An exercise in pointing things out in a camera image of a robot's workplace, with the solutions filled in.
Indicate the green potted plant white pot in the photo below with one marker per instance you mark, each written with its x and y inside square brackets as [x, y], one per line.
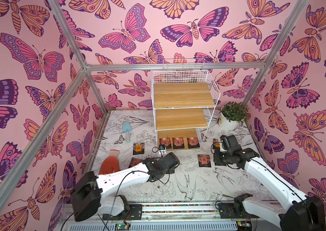
[232, 115]

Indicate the top wooden shelf board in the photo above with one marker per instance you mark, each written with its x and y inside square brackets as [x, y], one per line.
[181, 95]

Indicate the white wire shelf rack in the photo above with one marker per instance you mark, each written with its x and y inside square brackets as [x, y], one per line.
[190, 76]

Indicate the middle-shelf black tea bag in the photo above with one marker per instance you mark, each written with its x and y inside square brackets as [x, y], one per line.
[135, 161]
[204, 161]

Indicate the middle wooden shelf board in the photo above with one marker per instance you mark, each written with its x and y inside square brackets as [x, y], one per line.
[177, 119]

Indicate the bottom wooden shelf board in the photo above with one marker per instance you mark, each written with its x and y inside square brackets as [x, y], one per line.
[185, 133]

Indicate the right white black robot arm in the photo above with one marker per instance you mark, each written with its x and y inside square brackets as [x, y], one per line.
[295, 211]

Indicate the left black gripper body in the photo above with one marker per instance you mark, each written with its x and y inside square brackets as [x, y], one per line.
[171, 172]

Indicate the wooden shelf board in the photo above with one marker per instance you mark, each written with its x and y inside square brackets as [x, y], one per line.
[185, 133]
[177, 119]
[181, 95]

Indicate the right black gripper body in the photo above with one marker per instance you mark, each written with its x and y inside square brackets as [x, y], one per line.
[225, 141]

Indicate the aluminium frame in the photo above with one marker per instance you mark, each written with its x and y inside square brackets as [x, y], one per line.
[29, 151]

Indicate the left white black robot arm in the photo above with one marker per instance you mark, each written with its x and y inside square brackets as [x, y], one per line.
[100, 194]

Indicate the bottom-shelf black tea bag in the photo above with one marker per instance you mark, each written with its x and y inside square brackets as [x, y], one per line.
[165, 143]
[193, 143]
[178, 143]

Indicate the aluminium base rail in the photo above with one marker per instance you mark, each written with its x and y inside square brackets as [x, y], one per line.
[175, 216]

